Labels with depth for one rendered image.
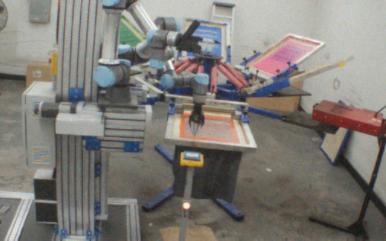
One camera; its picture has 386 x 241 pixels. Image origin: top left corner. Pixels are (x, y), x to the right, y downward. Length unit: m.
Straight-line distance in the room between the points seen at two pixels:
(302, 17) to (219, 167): 5.02
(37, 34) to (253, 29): 3.90
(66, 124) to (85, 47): 0.48
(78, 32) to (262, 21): 5.18
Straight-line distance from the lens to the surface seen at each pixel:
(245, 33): 7.20
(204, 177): 2.75
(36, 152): 2.58
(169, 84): 2.19
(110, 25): 2.08
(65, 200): 2.76
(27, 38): 7.74
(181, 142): 2.54
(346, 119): 3.31
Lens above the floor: 1.90
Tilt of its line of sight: 18 degrees down
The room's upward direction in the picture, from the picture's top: 7 degrees clockwise
